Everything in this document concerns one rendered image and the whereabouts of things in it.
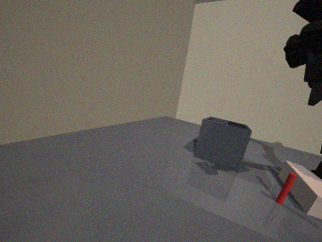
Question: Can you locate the red peg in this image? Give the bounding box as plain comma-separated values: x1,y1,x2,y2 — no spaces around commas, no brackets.
276,172,297,205

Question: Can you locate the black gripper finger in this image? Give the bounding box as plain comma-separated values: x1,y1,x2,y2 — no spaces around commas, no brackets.
300,36,322,83
308,80,322,106

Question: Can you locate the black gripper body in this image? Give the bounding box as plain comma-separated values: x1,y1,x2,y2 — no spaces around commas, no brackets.
299,20,322,81

